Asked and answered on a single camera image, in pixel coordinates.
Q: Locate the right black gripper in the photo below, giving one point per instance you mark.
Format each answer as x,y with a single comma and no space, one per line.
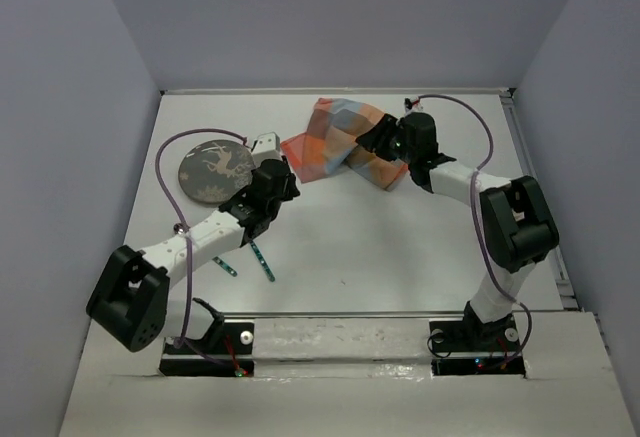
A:
373,139

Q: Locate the dark round deer plate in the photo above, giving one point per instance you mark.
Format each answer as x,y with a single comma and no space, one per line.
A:
212,172

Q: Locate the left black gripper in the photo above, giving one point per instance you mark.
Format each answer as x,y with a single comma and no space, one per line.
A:
290,190

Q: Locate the fork with teal handle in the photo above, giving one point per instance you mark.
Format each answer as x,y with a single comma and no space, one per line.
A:
262,261

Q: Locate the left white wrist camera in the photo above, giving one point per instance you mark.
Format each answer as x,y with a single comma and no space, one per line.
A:
265,147

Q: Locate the aluminium table edge rail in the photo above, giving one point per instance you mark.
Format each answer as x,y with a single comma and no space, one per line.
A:
324,91

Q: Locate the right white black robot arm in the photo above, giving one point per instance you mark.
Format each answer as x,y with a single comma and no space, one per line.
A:
511,218

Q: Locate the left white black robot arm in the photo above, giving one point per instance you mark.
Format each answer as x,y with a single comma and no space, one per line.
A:
146,294

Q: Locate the orange grey checkered cloth napkin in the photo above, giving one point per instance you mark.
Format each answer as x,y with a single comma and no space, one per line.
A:
329,143

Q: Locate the white front cover panel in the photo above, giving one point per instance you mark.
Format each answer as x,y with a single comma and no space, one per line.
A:
569,389

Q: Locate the spoon with teal handle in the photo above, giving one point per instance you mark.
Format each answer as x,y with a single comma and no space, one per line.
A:
179,229

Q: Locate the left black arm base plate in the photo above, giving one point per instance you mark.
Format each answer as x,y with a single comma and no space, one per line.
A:
225,353

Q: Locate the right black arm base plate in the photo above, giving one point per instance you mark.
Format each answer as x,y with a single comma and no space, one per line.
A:
455,354

